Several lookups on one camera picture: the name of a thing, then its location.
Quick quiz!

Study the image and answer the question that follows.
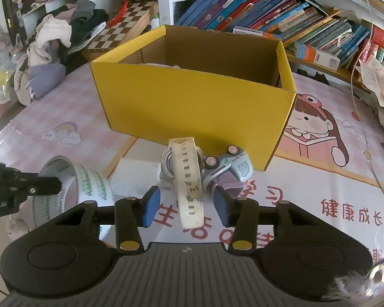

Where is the pile of clothes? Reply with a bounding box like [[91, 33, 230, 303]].
[[0, 0, 109, 106]]

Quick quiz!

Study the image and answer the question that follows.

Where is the pink printed table mat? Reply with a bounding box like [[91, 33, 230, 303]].
[[0, 67, 384, 260]]

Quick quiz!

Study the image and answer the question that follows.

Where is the stack of papers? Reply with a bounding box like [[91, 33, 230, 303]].
[[357, 56, 384, 126]]

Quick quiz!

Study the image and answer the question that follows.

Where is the white wrist watch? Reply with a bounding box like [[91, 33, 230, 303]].
[[160, 137, 204, 229]]

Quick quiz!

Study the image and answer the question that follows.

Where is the yellow cardboard box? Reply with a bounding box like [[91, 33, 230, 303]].
[[91, 25, 297, 171]]

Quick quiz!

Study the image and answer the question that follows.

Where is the white charging cable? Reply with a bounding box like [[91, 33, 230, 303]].
[[349, 0, 384, 204]]

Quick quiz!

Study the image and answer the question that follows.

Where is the orange white medicine box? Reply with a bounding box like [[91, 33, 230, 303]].
[[293, 42, 340, 71]]

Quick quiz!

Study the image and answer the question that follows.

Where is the wooden chess board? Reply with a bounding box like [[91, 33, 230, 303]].
[[82, 1, 159, 61]]

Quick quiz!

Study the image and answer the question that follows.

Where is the pink plush pig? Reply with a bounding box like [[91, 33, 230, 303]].
[[141, 62, 180, 69]]

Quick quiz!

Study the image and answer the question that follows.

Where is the clear packing tape roll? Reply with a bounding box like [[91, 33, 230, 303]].
[[9, 155, 116, 231]]

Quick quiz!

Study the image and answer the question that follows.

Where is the grey shelf unit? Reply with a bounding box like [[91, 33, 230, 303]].
[[17, 0, 384, 82]]

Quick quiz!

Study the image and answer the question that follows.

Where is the small toy car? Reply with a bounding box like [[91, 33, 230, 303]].
[[201, 145, 253, 198]]

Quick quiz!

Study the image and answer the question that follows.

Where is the row of leaning books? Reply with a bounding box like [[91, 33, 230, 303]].
[[175, 0, 372, 69]]

